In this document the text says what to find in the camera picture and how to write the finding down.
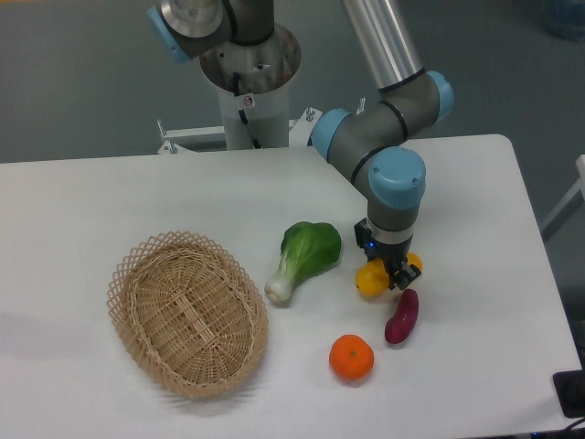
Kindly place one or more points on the orange tangerine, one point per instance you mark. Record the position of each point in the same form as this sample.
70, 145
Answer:
351, 358

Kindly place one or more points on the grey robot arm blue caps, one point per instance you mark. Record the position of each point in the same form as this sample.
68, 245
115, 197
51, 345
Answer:
366, 148

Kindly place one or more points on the white furniture piece right edge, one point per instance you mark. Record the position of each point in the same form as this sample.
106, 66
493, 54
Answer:
568, 205

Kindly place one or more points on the woven wicker basket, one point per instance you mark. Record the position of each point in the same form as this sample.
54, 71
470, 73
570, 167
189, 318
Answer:
188, 314

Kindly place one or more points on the yellow mango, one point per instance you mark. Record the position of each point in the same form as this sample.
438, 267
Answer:
372, 281

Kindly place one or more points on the green bok choy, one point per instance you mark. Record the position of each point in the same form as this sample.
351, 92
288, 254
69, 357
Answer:
307, 249

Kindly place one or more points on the purple sweet potato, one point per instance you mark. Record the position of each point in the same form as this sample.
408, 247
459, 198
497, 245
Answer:
401, 324

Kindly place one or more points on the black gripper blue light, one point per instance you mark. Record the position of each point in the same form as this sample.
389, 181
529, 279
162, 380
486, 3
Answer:
391, 247

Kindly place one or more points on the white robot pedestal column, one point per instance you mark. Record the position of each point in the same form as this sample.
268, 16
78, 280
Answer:
252, 85

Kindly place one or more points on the black device at table edge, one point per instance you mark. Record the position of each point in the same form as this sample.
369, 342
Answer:
569, 386

